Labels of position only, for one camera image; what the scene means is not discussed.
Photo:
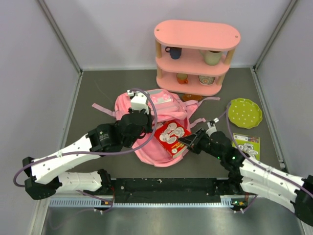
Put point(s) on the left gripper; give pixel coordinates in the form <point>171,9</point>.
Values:
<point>148,129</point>

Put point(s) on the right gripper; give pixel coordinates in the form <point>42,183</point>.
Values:
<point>193,140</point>

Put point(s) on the red cartoon book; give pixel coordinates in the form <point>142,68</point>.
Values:
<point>168,135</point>

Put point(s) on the pink student backpack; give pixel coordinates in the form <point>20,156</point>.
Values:
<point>169,107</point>

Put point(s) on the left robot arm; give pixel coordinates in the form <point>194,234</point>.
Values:
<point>51,174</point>

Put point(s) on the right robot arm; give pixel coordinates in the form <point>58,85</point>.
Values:
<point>252,176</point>

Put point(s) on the brown leather wallet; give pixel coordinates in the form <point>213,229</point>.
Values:
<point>188,97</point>

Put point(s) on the green polka dot plate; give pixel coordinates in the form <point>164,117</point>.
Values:
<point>244,113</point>

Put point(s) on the green cartoon book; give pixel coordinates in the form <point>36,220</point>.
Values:
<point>248,144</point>

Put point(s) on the patterned flower-shaped bowl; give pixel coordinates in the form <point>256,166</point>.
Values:
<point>206,80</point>

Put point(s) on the orange cup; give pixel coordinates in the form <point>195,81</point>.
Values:
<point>182,78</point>

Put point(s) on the dark blue mug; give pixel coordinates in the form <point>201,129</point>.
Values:
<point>175,52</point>

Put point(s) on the pink three-tier wooden shelf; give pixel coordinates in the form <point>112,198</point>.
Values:
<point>193,36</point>

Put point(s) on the beige ceramic mug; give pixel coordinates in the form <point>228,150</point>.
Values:
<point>210,57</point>

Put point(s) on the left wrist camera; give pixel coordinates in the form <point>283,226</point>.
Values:
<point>139,101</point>

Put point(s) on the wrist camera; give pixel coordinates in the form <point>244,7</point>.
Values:
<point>212,126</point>
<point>139,101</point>

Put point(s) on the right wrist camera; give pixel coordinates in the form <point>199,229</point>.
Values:
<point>212,126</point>

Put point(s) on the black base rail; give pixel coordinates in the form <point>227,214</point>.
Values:
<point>170,190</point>

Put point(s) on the white cable duct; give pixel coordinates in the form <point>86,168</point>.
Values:
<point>88,202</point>

